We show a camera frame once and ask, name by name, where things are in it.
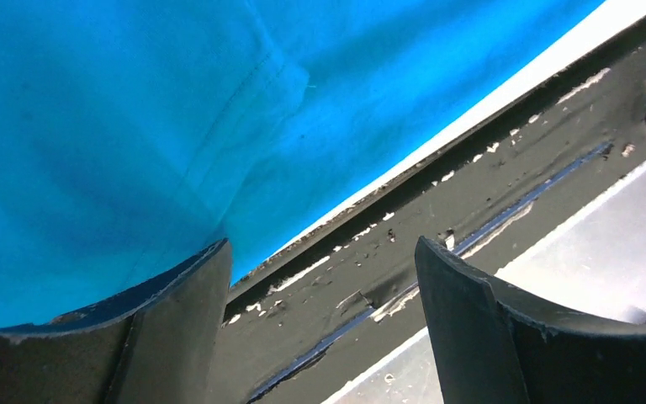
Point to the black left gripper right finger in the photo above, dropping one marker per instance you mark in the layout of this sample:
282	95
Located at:
496	343

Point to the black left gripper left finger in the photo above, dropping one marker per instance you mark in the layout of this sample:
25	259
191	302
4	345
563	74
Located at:
152	343

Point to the blue t shirt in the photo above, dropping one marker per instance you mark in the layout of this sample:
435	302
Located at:
135	133

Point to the aluminium frame rail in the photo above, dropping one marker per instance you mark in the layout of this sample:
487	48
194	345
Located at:
595	262

